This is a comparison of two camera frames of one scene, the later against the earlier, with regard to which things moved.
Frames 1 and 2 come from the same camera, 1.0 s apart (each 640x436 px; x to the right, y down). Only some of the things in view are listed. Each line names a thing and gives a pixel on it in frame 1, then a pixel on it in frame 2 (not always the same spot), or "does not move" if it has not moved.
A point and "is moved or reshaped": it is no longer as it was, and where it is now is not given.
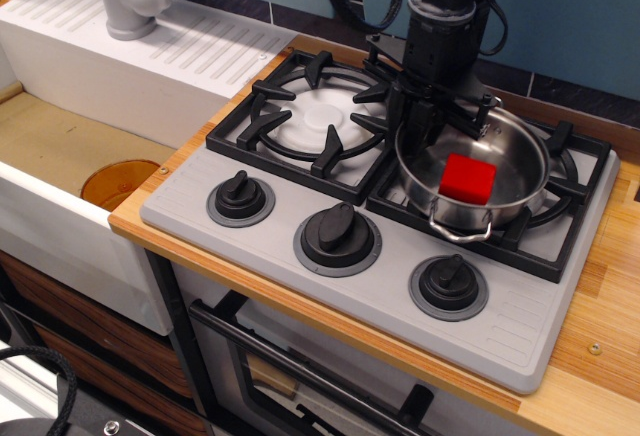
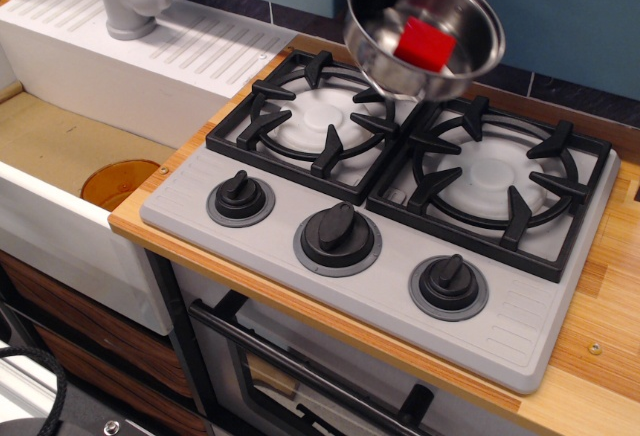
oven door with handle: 267,373 does not move
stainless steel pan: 519,186 is moved or reshaped
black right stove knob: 449,288 does not move
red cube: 467,179 is moved or reshaped
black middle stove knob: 337,241 does not move
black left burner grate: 321,120 does not move
